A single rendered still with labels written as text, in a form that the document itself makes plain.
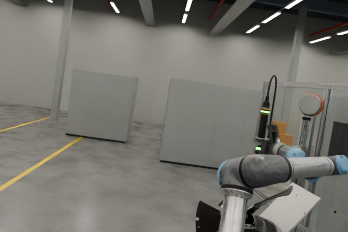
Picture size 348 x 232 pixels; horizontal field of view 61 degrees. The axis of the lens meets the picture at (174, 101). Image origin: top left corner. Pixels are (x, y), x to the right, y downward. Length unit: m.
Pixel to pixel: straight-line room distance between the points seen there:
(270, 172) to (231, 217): 0.20
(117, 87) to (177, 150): 2.73
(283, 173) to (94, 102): 7.96
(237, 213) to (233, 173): 0.13
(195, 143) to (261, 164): 6.15
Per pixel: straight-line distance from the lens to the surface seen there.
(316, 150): 2.37
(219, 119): 7.16
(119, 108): 8.66
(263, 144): 1.52
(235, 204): 1.10
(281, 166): 1.07
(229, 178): 1.11
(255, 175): 1.05
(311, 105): 2.24
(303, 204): 1.96
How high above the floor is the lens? 1.87
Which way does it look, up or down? 3 degrees down
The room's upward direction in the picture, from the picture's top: 8 degrees clockwise
